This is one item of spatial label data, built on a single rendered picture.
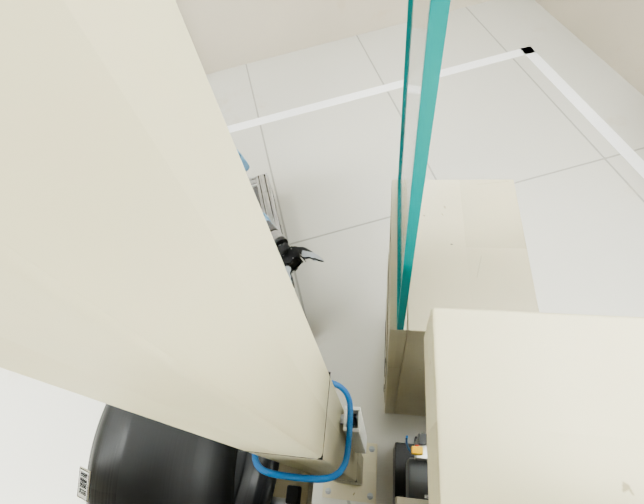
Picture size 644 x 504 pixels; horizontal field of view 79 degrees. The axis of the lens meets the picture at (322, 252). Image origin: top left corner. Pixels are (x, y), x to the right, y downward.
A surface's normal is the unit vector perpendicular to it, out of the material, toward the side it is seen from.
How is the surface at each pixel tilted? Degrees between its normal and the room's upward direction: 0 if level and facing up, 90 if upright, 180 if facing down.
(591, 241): 0
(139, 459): 14
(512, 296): 0
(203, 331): 90
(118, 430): 5
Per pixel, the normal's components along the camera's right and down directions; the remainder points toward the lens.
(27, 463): -0.12, -0.53
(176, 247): 0.99, 0.03
